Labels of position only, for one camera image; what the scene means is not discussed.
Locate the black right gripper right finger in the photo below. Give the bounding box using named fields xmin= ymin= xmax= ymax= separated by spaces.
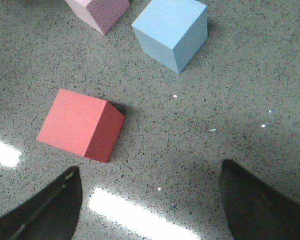
xmin=220 ymin=159 xmax=300 ymax=240

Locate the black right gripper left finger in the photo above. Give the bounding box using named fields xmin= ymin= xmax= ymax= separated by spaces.
xmin=0 ymin=166 xmax=83 ymax=240

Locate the red textured foam cube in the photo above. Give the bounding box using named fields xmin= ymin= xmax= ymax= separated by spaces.
xmin=37 ymin=88 xmax=125 ymax=163

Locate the pink foam cube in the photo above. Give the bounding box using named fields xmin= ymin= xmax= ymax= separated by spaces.
xmin=65 ymin=0 xmax=131 ymax=35

